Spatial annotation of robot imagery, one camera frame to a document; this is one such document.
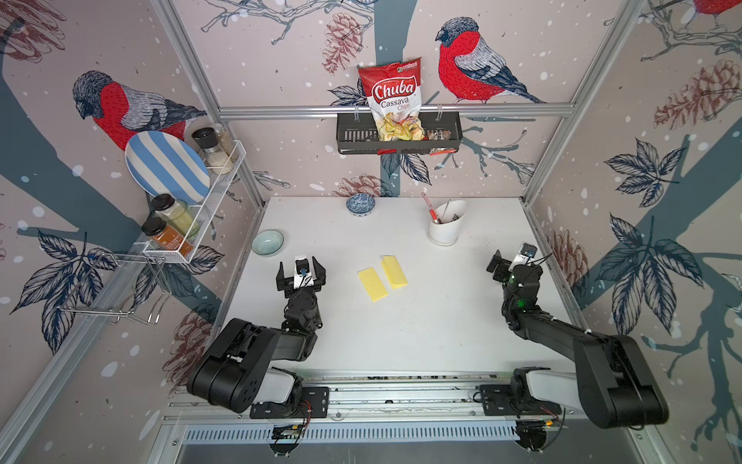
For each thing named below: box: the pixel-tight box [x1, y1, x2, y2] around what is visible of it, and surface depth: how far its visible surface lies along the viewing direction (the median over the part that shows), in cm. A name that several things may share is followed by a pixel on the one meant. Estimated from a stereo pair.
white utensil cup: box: [427, 200, 467, 247], surface depth 106 cm
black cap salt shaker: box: [191, 127, 234, 175], surface depth 83 cm
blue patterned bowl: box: [345, 193, 376, 217], surface depth 120 cm
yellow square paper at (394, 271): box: [380, 255, 408, 290], surface depth 103 cm
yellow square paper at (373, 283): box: [357, 266, 389, 303], surface depth 100 cm
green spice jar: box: [146, 193, 200, 238], surface depth 66 cm
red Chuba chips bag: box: [357, 57, 426, 142], surface depth 83 cm
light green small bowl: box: [251, 229, 286, 258], surface depth 106 cm
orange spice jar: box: [141, 216, 195, 259], surface depth 63 cm
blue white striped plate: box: [124, 130, 211, 205], surface depth 73 cm
